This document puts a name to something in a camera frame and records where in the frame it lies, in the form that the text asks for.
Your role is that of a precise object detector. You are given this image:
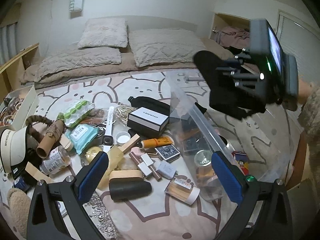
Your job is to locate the silver sequin chain strip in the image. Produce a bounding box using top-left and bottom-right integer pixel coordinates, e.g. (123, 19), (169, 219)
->
(84, 191), (118, 239)

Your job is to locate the brown braided headband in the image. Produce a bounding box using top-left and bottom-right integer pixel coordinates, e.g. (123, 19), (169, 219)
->
(25, 115), (53, 144)

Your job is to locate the black knit glove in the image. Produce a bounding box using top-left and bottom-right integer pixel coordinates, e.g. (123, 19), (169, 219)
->
(193, 50), (266, 120)

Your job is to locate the cotton swab container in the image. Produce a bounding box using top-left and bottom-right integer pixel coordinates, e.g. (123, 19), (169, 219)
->
(164, 177), (200, 205)

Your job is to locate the cardboard tube with twine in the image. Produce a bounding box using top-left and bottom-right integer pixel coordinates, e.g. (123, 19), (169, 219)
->
(36, 120), (65, 159)

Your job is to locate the folded beige blanket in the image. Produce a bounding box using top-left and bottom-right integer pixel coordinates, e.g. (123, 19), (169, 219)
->
(33, 47), (121, 83)

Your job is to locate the yellow translucent plastic bag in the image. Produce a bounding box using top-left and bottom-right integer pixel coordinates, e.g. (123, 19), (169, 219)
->
(97, 145), (124, 191)

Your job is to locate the fuzzy beige slipper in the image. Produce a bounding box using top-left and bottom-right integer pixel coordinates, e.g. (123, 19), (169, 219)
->
(7, 188), (31, 239)

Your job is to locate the white box of bracelets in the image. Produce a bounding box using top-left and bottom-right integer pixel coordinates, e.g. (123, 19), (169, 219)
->
(1, 86), (39, 132)

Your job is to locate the long wooden plank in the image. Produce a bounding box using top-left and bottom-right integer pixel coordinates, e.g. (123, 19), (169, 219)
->
(25, 162), (55, 184)

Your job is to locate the labelled plastic bottle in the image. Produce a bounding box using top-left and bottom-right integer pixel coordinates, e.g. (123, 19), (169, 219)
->
(40, 146), (71, 176)

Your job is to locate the small white perfume card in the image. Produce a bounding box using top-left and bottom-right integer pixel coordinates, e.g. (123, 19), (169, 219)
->
(156, 160), (177, 180)

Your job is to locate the pile of pink clothes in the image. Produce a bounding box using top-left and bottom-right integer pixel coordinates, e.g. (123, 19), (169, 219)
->
(213, 26), (250, 49)

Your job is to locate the fluffy beige pillow left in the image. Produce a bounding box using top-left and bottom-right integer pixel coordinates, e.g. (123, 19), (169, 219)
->
(78, 17), (128, 49)

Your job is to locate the small wooden block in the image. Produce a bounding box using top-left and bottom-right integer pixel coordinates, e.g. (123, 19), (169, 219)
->
(119, 134), (140, 154)

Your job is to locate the pale window curtain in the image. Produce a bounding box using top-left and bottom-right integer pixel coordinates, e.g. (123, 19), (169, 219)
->
(0, 22), (18, 65)

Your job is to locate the black foam roller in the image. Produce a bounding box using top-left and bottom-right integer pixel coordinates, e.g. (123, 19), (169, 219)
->
(109, 180), (152, 201)

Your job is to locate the teal wet wipes pack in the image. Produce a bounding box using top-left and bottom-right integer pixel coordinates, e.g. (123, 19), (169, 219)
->
(66, 124), (99, 155)

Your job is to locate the white round jar lid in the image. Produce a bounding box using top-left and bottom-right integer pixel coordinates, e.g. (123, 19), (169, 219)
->
(116, 132), (131, 146)

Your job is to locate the clear plastic storage bin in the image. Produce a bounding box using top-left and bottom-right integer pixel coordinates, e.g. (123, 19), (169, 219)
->
(165, 69), (300, 202)

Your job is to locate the white sun visor cap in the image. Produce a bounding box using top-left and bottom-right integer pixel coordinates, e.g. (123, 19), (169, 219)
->
(1, 127), (27, 173)

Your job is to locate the white smartwatch with band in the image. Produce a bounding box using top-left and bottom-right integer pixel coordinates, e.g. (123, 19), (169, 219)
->
(102, 106), (114, 153)

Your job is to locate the blue playing card deck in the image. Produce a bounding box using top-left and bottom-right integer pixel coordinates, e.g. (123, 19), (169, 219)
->
(155, 145), (180, 163)

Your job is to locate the red blue cartoon card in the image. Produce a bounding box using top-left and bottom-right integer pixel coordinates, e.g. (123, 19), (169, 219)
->
(232, 151), (249, 176)

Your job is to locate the tan mattress pad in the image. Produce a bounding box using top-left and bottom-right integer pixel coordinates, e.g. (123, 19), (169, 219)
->
(18, 29), (233, 87)

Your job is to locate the orange hand cream tube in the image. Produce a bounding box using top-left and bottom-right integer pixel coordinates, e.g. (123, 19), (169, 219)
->
(141, 136), (174, 148)

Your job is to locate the white louvred closet door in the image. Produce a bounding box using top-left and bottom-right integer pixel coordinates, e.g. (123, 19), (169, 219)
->
(277, 11), (320, 84)

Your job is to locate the glass ball yellow toy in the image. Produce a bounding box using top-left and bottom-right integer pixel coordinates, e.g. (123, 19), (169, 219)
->
(194, 150), (215, 180)

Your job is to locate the fluffy beige pillow right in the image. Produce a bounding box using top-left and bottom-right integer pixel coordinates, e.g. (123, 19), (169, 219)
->
(129, 28), (206, 67)

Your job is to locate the wooden low shelf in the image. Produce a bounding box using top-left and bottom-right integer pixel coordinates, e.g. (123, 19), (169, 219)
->
(0, 43), (40, 101)

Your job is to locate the bag of gold clips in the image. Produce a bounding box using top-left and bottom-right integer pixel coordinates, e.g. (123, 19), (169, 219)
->
(114, 105), (137, 125)

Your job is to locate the green dotted snack packet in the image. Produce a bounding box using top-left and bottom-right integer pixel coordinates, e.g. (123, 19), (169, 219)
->
(56, 100), (95, 128)

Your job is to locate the fluffy beige pillow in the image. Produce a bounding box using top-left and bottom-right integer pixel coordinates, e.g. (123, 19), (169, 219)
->
(78, 17), (128, 49)
(129, 28), (206, 67)

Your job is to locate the black fabric pouch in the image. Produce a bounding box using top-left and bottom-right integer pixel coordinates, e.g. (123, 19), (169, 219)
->
(128, 96), (170, 115)

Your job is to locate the white black Chanel box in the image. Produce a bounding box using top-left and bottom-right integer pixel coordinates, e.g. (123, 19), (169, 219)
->
(127, 107), (169, 138)

